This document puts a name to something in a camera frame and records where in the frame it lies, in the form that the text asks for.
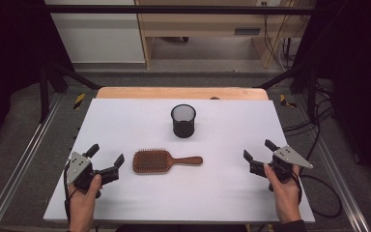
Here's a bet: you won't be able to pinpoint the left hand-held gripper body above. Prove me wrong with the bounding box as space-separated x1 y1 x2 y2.
66 151 103 198

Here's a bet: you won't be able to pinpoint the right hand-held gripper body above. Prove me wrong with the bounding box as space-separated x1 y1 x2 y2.
264 144 314 193

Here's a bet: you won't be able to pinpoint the brown wooden hairbrush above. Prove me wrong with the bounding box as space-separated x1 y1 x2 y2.
132 148 204 174

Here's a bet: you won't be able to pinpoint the black mesh pen holder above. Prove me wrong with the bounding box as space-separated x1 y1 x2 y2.
170 103 197 139

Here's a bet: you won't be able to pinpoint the person's left hand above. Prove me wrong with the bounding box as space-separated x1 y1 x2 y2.
68 173 103 225

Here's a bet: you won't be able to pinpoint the person's right hand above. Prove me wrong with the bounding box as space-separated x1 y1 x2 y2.
263 162 302 224

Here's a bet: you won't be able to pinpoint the yellow black floor tape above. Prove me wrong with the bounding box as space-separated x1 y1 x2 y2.
72 93 87 111
279 94 298 109

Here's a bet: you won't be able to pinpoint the light wooden table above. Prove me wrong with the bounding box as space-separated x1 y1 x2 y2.
96 86 270 102

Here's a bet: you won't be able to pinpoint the white cabinet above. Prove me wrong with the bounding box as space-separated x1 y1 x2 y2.
43 0 146 64

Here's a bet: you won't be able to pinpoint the dark curtain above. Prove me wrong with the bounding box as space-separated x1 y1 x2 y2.
294 0 371 197
0 0 75 156

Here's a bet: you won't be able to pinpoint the grey desk label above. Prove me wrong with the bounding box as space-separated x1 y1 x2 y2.
234 27 262 36

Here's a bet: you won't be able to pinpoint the light wooden desk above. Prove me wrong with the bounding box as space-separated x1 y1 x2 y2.
134 0 317 70

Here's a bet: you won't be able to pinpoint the black floor cables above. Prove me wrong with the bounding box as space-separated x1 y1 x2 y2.
282 80 337 163

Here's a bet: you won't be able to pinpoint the aluminium rail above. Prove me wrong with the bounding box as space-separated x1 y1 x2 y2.
0 93 63 232
293 96 371 232

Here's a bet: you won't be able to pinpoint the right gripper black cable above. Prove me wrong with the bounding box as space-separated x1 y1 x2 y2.
291 170 343 219

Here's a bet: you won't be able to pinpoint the black frame stand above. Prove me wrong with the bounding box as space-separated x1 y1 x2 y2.
253 61 321 121
38 60 101 124

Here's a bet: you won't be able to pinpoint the black hanging wall cables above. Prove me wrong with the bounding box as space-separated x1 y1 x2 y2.
262 0 302 72

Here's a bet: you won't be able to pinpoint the white wall socket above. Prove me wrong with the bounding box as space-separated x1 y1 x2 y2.
256 0 282 8

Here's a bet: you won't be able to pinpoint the black horizontal frame bar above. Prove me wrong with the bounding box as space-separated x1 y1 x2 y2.
43 4 317 15

